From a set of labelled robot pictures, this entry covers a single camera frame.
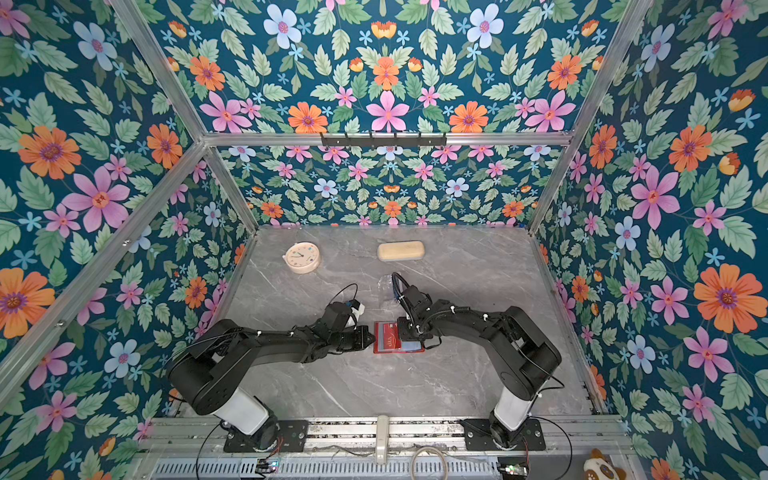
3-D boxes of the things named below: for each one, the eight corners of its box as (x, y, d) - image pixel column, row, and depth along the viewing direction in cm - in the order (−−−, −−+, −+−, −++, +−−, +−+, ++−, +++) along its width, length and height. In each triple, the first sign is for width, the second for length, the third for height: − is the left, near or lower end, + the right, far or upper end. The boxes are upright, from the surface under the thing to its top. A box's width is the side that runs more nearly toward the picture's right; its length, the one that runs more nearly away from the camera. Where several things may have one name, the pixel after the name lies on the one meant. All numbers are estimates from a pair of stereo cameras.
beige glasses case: (377, 262, 111) (376, 255, 108) (378, 247, 116) (378, 240, 113) (424, 262, 111) (425, 255, 108) (423, 247, 116) (424, 240, 113)
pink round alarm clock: (281, 273, 108) (278, 268, 105) (290, 246, 116) (287, 241, 114) (316, 273, 108) (314, 268, 105) (322, 246, 116) (321, 241, 114)
